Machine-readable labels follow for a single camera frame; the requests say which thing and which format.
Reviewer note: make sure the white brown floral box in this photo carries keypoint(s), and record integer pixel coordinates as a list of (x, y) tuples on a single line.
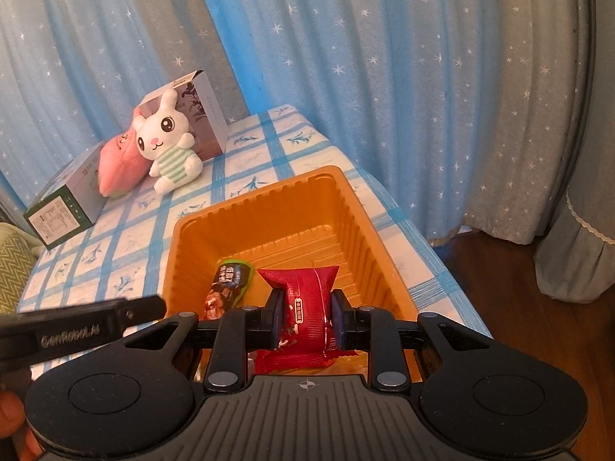
[(210, 115)]

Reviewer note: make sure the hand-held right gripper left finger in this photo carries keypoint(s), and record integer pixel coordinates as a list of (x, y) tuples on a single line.
[(277, 317)]

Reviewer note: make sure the person's left hand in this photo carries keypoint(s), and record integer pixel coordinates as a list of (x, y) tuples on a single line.
[(14, 413)]

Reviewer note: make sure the red white-label snack packet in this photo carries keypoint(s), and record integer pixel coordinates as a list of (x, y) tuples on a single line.
[(307, 307)]

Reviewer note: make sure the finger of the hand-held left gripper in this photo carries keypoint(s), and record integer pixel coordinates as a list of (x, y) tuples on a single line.
[(144, 308)]

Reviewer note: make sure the blue starry curtain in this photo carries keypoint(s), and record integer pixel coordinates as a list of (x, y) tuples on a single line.
[(384, 57)]

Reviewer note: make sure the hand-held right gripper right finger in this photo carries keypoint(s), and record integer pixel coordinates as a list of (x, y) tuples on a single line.
[(336, 317)]

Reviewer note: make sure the light green sofa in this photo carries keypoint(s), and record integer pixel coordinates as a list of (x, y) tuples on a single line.
[(12, 230)]

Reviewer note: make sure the pink peach plush toy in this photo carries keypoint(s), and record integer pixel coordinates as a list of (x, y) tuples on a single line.
[(120, 163)]

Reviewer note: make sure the green zigzag cushion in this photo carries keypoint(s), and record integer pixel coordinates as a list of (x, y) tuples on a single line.
[(14, 278)]

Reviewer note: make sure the orange plastic tray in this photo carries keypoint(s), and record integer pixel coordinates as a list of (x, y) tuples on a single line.
[(307, 211)]

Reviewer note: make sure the white bunny plush toy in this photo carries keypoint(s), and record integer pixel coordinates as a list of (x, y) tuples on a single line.
[(163, 129)]

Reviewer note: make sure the grey lace-trimmed cloth cover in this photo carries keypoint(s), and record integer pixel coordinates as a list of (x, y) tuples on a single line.
[(576, 259)]

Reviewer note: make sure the blue checked tablecloth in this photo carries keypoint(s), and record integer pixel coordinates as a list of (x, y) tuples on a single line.
[(269, 144)]

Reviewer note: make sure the dark-topped nut packet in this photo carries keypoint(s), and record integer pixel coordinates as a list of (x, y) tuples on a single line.
[(226, 288)]

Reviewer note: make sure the green cardboard box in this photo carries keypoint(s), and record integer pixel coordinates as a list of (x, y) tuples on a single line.
[(57, 216)]

